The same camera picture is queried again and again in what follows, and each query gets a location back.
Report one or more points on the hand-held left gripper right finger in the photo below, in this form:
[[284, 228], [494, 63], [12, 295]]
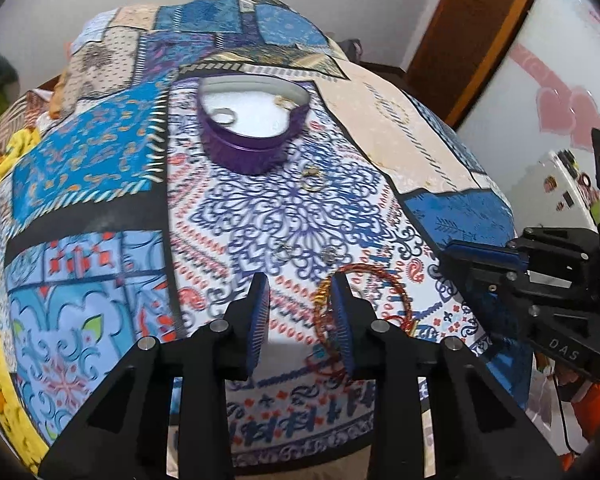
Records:
[[342, 330]]

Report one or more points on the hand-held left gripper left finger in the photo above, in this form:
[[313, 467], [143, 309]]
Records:
[[257, 320]]

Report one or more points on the red and gold bangle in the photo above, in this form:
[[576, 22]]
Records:
[[396, 283]]

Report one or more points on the person's right forearm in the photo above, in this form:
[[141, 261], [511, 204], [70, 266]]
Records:
[[597, 410]]

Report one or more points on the striped bedsheet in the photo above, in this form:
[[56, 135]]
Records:
[[27, 110]]

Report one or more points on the small silver earring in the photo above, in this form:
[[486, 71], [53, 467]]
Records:
[[282, 252], [328, 255]]

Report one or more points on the white wardrobe door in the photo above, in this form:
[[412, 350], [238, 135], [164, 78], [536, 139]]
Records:
[[555, 20]]

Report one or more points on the small door stickers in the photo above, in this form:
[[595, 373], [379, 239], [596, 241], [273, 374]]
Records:
[[570, 177]]

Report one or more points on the gold jewelry piece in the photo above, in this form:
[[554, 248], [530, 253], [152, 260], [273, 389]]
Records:
[[284, 102]]

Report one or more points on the blue patchwork blanket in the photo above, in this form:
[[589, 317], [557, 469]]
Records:
[[105, 160]]

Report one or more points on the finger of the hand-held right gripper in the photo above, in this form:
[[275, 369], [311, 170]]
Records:
[[480, 259], [520, 310]]

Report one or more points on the purple heart-shaped tin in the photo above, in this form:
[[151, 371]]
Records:
[[240, 152]]

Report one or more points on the wooden wardrobe frame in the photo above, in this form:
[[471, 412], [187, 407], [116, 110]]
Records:
[[480, 35]]

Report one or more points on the yellow cloth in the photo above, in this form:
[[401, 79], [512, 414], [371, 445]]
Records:
[[17, 145]]

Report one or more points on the dark grey bag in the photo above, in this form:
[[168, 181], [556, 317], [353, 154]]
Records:
[[352, 49]]

